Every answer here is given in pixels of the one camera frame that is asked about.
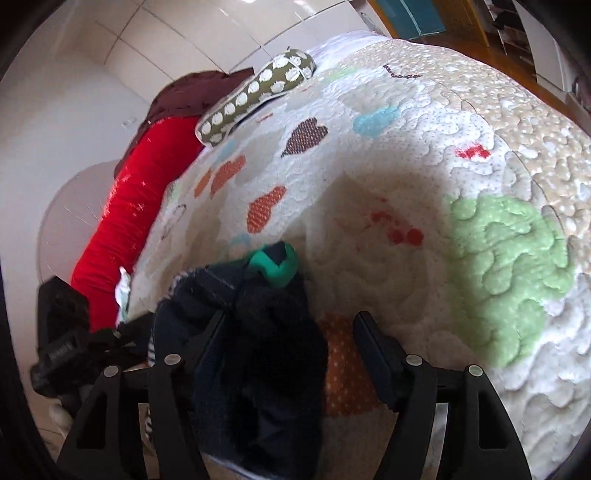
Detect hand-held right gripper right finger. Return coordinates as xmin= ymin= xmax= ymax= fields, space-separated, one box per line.
xmin=353 ymin=311 xmax=528 ymax=480

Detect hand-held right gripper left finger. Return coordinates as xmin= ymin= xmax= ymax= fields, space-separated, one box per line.
xmin=58 ymin=310 xmax=227 ymax=480

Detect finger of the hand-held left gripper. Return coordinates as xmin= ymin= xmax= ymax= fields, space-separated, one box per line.
xmin=113 ymin=311 xmax=157 ymax=370

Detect navy pants with striped lining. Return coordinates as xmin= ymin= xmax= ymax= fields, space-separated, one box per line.
xmin=147 ymin=241 xmax=329 ymax=480

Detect small white cloth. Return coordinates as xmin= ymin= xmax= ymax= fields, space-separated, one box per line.
xmin=113 ymin=267 xmax=136 ymax=324

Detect long red bolster pillow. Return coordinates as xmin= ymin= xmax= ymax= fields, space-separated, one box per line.
xmin=70 ymin=115 xmax=206 ymax=333

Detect white round headboard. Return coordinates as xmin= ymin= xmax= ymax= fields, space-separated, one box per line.
xmin=39 ymin=159 xmax=123 ymax=282

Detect patchwork heart quilt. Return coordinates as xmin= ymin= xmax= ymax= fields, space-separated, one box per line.
xmin=122 ymin=37 xmax=591 ymax=480

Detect olive patterned bolster pillow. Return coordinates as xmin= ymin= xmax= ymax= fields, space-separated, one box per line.
xmin=196 ymin=50 xmax=317 ymax=147

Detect maroon blanket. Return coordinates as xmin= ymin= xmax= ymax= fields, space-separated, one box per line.
xmin=113 ymin=69 xmax=254 ymax=176

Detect white wardrobe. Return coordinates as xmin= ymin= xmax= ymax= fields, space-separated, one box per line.
xmin=23 ymin=0 xmax=384 ymax=93

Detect teal door panel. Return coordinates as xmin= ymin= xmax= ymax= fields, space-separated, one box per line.
xmin=374 ymin=0 xmax=446 ymax=40

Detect wooden door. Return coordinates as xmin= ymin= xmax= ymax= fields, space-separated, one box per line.
xmin=434 ymin=0 xmax=491 ymax=47

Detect cluttered storage shelf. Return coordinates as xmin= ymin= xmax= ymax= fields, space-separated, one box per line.
xmin=485 ymin=0 xmax=536 ymax=61

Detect white cabinet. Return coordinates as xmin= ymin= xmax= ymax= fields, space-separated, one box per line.
xmin=512 ymin=0 xmax=573 ymax=90

